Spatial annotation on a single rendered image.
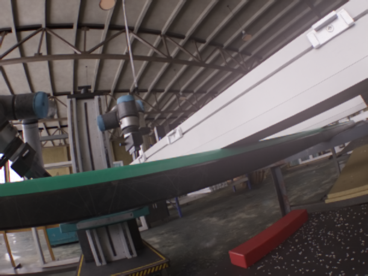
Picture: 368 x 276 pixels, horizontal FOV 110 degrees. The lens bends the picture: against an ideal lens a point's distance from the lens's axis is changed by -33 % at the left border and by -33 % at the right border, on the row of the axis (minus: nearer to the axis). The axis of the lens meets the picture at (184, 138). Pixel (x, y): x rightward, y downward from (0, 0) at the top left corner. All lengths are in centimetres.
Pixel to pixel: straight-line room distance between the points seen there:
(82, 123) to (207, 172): 159
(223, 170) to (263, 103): 9
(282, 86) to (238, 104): 6
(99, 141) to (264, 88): 156
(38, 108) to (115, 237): 123
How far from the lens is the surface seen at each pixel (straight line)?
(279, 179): 80
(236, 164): 24
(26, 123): 127
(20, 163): 59
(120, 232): 160
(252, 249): 50
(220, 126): 26
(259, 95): 22
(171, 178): 18
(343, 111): 61
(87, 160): 165
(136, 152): 85
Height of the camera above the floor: 84
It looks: 12 degrees up
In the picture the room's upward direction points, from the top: 15 degrees counter-clockwise
